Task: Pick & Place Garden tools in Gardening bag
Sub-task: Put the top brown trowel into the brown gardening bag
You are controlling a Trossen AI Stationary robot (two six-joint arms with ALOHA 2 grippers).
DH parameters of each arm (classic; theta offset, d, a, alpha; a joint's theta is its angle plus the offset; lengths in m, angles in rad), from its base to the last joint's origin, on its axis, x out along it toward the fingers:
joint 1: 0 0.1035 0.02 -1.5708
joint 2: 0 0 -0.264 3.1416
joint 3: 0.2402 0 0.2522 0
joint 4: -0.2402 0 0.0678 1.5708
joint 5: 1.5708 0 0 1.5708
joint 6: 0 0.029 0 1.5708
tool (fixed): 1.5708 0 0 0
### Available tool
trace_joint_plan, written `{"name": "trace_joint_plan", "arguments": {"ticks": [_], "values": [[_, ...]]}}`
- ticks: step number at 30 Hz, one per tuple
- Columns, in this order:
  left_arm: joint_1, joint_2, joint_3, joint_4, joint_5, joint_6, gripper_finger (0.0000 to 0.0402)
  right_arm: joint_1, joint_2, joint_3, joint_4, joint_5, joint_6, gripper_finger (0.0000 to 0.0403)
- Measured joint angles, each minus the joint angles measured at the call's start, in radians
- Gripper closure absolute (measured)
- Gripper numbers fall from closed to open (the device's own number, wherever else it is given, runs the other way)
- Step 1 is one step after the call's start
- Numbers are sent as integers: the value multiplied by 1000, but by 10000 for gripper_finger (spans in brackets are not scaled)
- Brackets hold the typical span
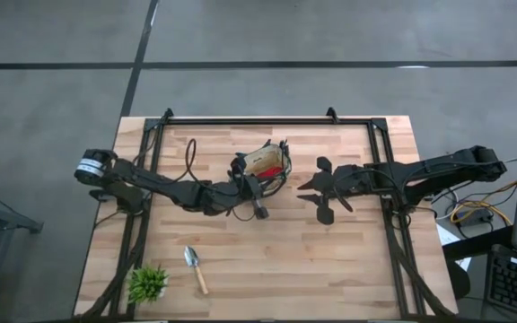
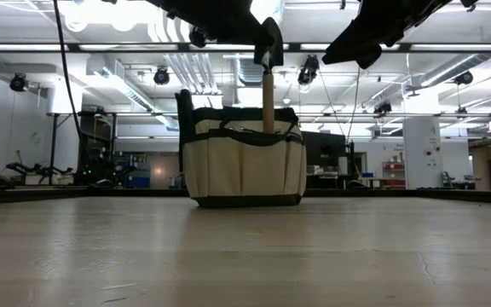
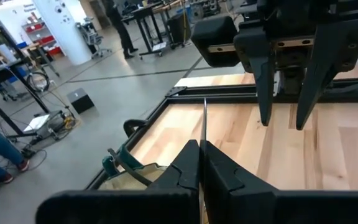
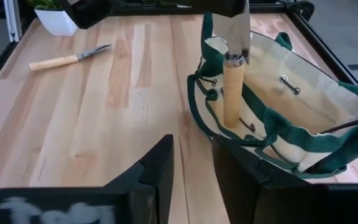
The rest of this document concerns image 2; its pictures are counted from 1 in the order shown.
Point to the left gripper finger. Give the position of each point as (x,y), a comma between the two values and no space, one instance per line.
(245,34)

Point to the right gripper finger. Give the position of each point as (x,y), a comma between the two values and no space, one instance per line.
(341,53)

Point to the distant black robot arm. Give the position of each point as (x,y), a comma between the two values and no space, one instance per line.
(36,170)

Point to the beige green-trimmed gardening bag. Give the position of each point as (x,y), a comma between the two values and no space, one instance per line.
(241,170)

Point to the black ceiling spotlight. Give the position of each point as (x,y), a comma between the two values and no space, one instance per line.
(161,76)
(463,77)
(19,82)
(308,70)

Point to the black monitor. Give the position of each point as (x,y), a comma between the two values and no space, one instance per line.
(322,153)

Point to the white square pillar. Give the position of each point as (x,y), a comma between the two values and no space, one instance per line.
(422,153)

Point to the red shelf unit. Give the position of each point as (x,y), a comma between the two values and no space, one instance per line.
(394,172)

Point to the dark shelf rack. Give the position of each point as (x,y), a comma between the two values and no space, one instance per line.
(98,149)

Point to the blue storage bin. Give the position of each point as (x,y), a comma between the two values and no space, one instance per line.
(136,179)

